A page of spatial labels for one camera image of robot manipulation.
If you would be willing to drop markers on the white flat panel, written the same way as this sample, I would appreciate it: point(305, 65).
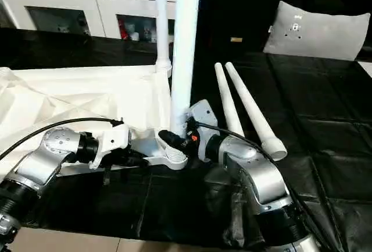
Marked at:
point(366, 68)

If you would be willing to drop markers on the black sofa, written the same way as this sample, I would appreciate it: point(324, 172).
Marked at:
point(232, 1)

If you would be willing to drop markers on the gold sofa label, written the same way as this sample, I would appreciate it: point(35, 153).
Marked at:
point(236, 39)

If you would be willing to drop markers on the white plastic table top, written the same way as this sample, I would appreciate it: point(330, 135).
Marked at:
point(72, 95)

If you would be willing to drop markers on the white plastic table leg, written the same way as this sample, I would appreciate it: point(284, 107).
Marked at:
point(255, 112)
point(184, 45)
point(161, 16)
point(229, 103)

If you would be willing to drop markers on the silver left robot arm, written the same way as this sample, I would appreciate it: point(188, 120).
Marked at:
point(43, 153)

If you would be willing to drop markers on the black work mat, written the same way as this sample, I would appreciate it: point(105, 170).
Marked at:
point(319, 112)

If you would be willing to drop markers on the grey printed cushion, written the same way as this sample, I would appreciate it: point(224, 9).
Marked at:
point(314, 31)

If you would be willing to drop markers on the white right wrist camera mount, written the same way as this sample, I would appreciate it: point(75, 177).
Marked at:
point(203, 115)

